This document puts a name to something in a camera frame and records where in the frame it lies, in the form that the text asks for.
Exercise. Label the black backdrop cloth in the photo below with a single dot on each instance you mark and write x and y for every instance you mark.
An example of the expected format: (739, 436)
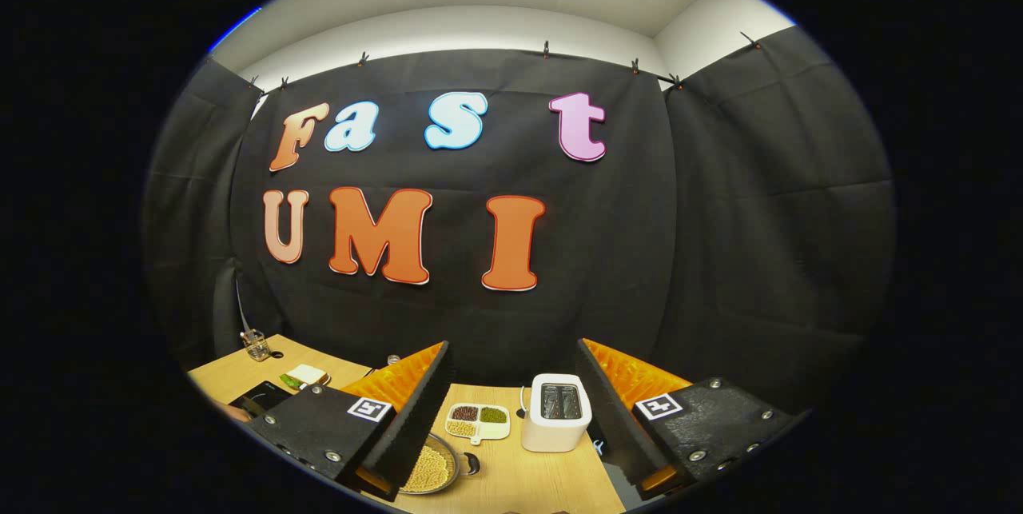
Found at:
(639, 258)

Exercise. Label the small white dish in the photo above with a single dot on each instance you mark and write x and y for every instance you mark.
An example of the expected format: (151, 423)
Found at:
(307, 376)

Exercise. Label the pile of red beans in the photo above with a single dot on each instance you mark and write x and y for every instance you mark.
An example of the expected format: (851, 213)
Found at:
(464, 412)

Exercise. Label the pile of green mung beans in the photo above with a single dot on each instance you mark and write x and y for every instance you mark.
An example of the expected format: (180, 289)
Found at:
(493, 415)

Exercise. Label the row of black clips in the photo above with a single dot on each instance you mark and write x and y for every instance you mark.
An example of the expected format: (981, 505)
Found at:
(547, 48)

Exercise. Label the large heap of soybeans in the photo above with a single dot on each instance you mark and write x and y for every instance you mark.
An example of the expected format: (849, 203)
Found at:
(427, 468)

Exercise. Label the white divided plate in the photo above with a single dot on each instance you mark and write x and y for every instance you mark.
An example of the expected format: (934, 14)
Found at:
(497, 431)

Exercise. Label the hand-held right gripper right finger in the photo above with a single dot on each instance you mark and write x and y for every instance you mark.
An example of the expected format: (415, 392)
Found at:
(623, 418)

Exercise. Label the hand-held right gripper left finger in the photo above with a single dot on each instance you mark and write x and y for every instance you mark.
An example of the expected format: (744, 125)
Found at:
(415, 418)

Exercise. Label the small pile of soybeans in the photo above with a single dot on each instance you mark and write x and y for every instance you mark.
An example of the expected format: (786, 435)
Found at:
(461, 428)

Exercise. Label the clear glass container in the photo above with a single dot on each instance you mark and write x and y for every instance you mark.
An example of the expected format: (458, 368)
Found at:
(256, 346)

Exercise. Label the stainless steel pot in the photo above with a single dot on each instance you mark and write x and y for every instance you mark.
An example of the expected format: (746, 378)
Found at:
(459, 458)

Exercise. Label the white toaster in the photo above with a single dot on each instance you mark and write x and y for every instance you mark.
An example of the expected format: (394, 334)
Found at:
(551, 434)

